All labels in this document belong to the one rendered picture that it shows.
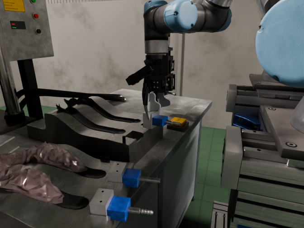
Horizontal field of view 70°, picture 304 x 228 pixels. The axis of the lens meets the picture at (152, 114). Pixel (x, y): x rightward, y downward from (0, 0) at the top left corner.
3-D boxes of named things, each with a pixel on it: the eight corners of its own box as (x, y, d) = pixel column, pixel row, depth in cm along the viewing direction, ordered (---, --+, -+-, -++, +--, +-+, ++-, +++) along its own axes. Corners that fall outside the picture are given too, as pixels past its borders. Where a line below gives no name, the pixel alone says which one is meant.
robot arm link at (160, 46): (139, 40, 67) (153, 41, 74) (140, 55, 68) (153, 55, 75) (161, 39, 63) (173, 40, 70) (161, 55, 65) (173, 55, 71)
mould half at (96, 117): (163, 137, 91) (163, 106, 87) (130, 169, 70) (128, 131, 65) (75, 117, 113) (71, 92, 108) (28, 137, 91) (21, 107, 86)
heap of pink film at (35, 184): (91, 164, 62) (88, 140, 60) (55, 211, 46) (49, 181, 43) (11, 156, 66) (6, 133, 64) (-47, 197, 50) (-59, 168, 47)
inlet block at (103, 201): (154, 213, 49) (154, 194, 47) (151, 232, 45) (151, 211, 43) (100, 206, 51) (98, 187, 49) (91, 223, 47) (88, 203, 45)
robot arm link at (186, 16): (210, -2, 56) (184, 6, 65) (173, -5, 51) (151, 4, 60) (209, 30, 58) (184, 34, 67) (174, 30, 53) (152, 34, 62)
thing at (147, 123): (182, 129, 74) (183, 114, 72) (177, 134, 70) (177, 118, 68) (149, 123, 80) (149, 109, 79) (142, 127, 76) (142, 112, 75)
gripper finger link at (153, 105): (157, 122, 68) (160, 92, 68) (141, 119, 71) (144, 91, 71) (161, 121, 71) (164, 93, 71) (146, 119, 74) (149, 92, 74)
